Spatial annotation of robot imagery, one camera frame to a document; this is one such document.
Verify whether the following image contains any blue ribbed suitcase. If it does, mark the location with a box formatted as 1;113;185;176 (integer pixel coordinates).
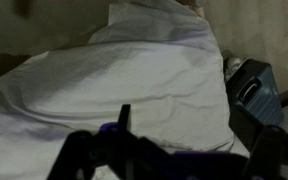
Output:
226;58;285;134

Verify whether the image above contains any white mattress sheet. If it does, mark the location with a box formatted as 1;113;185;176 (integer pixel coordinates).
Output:
0;79;118;180

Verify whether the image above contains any white duvet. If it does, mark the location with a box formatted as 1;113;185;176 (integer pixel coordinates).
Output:
0;0;236;153

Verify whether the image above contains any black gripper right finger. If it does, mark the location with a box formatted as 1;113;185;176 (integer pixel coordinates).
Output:
243;124;288;180

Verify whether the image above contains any white sneaker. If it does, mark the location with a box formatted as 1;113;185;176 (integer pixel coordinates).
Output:
223;56;247;82

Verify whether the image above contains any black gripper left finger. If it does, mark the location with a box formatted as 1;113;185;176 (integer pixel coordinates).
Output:
47;104;172;180

